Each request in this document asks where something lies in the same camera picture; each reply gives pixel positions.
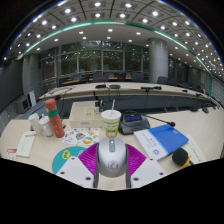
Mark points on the dark office chairs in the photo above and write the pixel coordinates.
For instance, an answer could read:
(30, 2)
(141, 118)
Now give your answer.
(100, 77)

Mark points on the red thermos bottle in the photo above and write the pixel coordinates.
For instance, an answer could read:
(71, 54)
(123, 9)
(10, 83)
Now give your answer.
(56, 121)

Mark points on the long curved conference desk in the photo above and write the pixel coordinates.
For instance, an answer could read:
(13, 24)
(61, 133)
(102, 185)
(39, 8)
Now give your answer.
(133, 91)

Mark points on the colourful sticker sheet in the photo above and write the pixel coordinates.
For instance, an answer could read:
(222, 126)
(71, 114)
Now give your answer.
(80, 137)

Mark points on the blue and white book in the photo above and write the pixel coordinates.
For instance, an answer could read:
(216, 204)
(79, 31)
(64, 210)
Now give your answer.
(166, 136)

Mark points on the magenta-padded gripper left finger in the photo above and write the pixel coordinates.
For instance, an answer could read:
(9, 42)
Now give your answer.
(87, 158)

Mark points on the white booklet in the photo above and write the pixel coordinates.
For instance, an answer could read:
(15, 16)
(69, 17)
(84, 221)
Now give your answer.
(196, 146)

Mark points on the silver computer mouse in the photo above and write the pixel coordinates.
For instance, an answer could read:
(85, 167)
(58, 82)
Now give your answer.
(112, 160)

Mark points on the beige cardboard box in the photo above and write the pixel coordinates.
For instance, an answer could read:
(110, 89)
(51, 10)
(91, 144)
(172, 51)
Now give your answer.
(83, 116)

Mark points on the white paper cup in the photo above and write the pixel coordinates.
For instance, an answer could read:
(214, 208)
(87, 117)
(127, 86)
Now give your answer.
(35, 125)

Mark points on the black conference microphone console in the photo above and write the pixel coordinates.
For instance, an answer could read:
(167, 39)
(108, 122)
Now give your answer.
(133, 124)

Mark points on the white paper leaflet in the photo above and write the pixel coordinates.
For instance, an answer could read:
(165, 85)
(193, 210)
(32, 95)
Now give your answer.
(26, 144)

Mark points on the ceiling lights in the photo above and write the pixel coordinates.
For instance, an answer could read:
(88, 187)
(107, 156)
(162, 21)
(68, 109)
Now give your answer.
(110, 30)

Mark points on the printed paper cup with straw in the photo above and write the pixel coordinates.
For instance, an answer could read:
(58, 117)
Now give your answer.
(111, 125)

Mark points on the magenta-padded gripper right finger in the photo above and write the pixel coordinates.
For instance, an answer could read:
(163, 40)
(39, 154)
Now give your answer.
(136, 159)

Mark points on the white lidded mug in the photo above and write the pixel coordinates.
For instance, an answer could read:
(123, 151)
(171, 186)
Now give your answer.
(46, 126)

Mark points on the round teal cartoon mouse pad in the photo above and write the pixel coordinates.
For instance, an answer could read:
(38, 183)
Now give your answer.
(65, 156)

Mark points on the red and white leaflet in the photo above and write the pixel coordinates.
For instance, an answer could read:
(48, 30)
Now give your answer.
(11, 153)

